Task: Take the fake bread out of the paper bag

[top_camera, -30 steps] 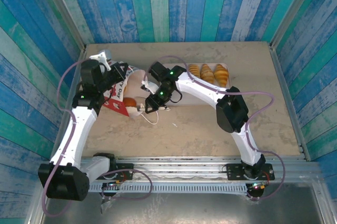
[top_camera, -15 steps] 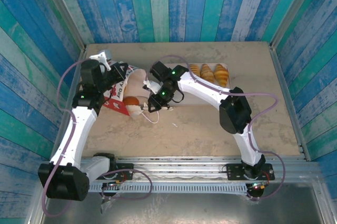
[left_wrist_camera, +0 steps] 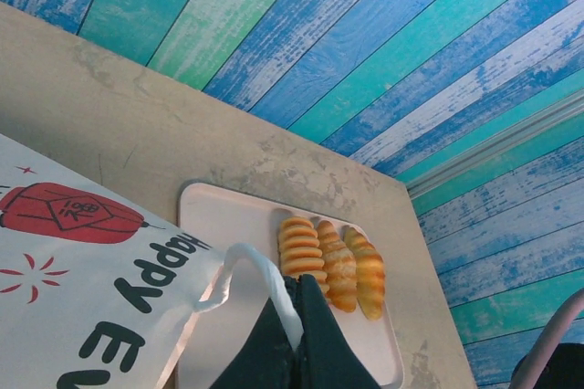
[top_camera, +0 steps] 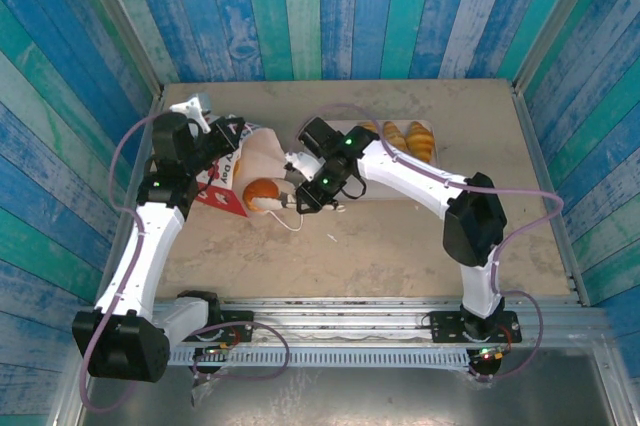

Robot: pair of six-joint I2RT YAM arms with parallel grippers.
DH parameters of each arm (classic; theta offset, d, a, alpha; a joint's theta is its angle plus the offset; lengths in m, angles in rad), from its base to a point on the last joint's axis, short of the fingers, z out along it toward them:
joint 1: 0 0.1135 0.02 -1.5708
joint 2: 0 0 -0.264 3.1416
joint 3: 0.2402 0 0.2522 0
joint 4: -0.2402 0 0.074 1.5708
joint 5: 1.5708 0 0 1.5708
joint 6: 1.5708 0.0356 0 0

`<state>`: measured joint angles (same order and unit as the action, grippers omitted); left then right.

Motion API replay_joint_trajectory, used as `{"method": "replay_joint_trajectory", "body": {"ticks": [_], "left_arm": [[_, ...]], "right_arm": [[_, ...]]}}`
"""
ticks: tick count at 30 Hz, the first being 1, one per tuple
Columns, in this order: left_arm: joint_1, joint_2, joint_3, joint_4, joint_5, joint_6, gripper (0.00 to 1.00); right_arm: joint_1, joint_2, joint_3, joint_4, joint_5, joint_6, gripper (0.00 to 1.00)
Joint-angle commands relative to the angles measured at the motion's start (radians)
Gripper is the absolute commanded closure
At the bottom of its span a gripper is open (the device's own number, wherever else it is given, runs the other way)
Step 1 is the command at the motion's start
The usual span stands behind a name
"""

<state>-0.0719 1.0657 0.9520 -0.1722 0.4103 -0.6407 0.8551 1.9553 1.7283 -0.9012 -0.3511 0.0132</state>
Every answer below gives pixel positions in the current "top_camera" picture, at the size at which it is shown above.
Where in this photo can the white paper bag red print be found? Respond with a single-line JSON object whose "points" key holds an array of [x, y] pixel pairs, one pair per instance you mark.
{"points": [[265, 151]]}

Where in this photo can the round brown fake bun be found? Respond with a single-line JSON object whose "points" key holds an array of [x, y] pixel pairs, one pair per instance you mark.
{"points": [[260, 189]]}

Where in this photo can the golden fake croissant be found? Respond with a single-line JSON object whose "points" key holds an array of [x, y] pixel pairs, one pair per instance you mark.
{"points": [[395, 135], [420, 141]]}

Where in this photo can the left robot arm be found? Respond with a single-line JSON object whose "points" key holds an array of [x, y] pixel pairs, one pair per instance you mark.
{"points": [[145, 256]]}

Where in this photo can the small white scrap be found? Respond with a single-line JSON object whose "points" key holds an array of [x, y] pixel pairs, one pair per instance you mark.
{"points": [[332, 237]]}

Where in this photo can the white plastic tray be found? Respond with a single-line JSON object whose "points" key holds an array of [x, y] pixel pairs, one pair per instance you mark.
{"points": [[400, 191]]}

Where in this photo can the steel base sheet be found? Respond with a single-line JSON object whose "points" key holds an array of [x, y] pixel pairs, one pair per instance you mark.
{"points": [[350, 396]]}

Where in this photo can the clear plastic scrap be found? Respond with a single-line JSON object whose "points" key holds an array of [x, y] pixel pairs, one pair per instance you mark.
{"points": [[205, 388]]}

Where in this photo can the aluminium mounting rail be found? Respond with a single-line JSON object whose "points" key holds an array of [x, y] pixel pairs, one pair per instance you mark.
{"points": [[340, 318]]}

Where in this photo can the aluminium corner post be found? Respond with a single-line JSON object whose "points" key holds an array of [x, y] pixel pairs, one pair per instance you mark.
{"points": [[552, 16], [126, 31]]}

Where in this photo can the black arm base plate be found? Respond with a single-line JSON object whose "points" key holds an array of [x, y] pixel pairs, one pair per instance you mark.
{"points": [[445, 328], [240, 321]]}

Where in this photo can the aluminium table side rail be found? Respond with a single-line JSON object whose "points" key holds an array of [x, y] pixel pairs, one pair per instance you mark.
{"points": [[574, 276]]}

